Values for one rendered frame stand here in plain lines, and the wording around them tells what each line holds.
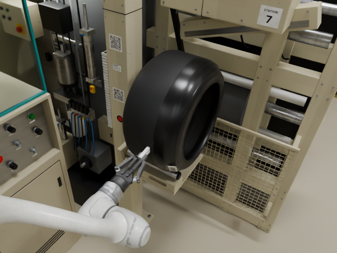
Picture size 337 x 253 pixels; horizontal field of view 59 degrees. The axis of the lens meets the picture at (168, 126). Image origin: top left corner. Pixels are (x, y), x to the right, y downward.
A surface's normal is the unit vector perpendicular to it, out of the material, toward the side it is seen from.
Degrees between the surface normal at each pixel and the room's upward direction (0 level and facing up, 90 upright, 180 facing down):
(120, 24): 90
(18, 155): 90
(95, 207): 11
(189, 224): 0
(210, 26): 90
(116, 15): 90
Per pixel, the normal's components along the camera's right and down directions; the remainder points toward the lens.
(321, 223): 0.06, -0.78
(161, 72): -0.15, -0.52
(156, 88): -0.29, -0.27
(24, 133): 0.85, 0.36
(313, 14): -0.52, 0.51
